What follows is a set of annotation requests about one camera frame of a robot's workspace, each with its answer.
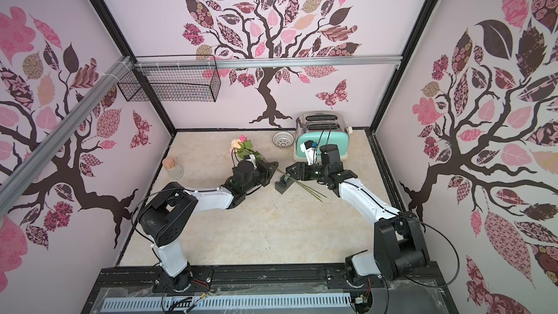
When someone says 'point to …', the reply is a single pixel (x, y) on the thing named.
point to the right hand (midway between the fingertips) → (291, 167)
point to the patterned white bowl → (282, 139)
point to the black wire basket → (190, 78)
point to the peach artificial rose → (236, 144)
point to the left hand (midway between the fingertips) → (281, 165)
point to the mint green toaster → (322, 128)
